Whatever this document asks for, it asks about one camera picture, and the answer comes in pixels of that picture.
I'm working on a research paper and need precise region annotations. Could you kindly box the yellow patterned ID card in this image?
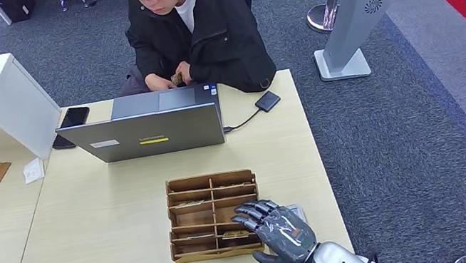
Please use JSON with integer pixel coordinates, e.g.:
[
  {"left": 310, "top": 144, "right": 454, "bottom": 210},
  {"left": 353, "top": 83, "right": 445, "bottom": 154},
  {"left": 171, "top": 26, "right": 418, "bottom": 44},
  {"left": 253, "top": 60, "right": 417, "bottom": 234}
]
[{"left": 170, "top": 71, "right": 186, "bottom": 87}]

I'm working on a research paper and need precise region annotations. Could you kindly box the black external drive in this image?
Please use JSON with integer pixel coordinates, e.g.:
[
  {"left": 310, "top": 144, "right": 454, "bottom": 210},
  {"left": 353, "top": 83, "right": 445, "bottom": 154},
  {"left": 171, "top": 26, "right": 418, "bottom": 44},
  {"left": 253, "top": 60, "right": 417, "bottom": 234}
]
[{"left": 252, "top": 89, "right": 284, "bottom": 115}]

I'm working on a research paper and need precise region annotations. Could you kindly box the pale card in organizer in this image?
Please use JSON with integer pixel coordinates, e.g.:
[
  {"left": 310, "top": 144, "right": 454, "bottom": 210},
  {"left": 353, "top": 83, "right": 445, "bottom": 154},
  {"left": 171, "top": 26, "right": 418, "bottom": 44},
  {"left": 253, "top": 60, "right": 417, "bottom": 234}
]
[{"left": 173, "top": 198, "right": 205, "bottom": 210}]

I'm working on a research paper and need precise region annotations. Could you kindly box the person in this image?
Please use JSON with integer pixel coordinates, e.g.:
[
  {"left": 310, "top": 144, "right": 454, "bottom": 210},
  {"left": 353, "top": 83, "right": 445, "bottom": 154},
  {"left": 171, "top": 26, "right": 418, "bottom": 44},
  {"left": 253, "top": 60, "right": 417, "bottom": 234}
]
[{"left": 101, "top": 0, "right": 281, "bottom": 117}]

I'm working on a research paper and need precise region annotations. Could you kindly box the black drive cable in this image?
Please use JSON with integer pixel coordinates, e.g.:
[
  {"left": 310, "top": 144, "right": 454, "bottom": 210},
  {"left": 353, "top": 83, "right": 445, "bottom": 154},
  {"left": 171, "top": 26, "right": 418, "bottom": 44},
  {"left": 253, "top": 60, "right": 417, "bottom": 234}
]
[{"left": 220, "top": 108, "right": 264, "bottom": 134}]

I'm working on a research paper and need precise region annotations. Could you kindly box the wooden card organizer box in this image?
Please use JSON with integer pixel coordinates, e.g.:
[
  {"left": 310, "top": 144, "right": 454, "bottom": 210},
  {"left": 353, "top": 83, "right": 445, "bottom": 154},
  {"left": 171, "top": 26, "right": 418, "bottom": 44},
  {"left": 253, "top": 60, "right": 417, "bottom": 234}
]
[{"left": 157, "top": 165, "right": 270, "bottom": 263}]

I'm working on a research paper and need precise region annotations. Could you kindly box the white card reader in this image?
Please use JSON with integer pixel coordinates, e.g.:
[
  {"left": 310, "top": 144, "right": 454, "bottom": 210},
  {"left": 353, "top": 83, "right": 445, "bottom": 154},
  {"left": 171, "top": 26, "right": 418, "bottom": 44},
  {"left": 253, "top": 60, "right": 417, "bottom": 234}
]
[{"left": 286, "top": 202, "right": 309, "bottom": 227}]

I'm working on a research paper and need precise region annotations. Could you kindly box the black cabinet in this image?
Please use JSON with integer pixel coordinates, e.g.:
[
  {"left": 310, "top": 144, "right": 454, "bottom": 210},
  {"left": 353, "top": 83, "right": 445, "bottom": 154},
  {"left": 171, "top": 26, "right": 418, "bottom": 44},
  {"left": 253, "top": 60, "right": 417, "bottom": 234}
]
[{"left": 0, "top": 0, "right": 38, "bottom": 26}]

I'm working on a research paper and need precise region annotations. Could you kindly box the grey laptop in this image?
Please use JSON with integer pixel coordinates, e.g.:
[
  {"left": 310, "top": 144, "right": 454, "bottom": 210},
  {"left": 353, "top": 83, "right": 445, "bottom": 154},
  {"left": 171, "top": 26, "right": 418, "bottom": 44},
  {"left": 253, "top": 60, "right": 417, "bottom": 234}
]
[{"left": 51, "top": 80, "right": 228, "bottom": 173}]

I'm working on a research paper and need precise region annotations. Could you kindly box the small white paper tag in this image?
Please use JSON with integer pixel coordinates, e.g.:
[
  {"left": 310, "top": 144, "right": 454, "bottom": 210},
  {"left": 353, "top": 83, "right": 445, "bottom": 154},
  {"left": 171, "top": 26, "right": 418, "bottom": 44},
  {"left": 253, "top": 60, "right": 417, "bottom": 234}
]
[{"left": 20, "top": 156, "right": 47, "bottom": 185}]

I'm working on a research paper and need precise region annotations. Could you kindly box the person's left hand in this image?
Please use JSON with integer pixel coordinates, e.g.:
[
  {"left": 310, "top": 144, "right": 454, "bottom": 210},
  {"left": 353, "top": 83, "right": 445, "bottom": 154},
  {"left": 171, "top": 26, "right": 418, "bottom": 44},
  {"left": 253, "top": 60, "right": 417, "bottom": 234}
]
[{"left": 172, "top": 59, "right": 197, "bottom": 88}]

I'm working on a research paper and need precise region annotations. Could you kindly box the yellow patterned key card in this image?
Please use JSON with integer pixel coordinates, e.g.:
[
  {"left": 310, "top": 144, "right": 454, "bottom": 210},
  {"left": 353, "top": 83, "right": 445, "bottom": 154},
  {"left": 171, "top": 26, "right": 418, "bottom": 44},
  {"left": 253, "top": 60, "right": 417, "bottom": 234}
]
[{"left": 221, "top": 227, "right": 251, "bottom": 242}]

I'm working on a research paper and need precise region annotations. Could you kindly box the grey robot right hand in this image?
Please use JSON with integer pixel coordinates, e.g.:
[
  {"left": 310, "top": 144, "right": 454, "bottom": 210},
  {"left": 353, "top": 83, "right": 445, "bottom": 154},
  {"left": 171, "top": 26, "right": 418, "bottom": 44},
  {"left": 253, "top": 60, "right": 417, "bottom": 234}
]
[{"left": 228, "top": 190, "right": 322, "bottom": 263}]

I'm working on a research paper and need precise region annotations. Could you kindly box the person's right hand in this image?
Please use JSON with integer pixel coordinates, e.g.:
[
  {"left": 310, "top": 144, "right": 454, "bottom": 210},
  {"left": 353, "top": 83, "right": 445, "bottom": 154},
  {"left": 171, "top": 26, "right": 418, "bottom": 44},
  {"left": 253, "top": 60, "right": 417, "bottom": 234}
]
[{"left": 143, "top": 69, "right": 177, "bottom": 94}]

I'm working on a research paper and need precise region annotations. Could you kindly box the silver kiosk stand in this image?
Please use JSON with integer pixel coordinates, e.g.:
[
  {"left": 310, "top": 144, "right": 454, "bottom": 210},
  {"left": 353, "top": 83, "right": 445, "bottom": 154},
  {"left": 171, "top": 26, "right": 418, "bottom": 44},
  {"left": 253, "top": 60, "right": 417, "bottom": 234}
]
[{"left": 304, "top": 0, "right": 426, "bottom": 85}]

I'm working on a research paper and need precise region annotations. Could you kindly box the black smartphone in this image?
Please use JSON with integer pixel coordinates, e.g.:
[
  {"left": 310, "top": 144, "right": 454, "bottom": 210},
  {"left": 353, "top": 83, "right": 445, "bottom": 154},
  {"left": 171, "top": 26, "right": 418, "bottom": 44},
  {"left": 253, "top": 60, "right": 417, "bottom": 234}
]
[{"left": 46, "top": 105, "right": 97, "bottom": 153}]

